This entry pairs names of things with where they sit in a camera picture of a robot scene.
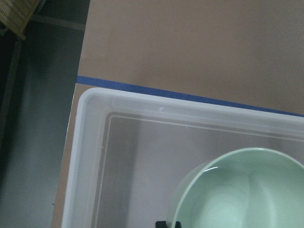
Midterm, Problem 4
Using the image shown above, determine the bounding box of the mint green bowl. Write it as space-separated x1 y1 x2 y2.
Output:
167 148 304 228

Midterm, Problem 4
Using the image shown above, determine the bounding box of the brown paper table cover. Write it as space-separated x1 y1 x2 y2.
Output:
51 0 304 228

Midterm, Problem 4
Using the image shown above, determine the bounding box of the translucent plastic storage box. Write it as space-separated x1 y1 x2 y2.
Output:
61 88 304 228

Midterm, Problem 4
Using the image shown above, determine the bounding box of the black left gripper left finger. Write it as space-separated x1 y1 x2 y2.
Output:
155 221 167 228

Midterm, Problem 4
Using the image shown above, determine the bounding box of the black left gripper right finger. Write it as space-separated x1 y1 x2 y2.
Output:
175 221 181 228

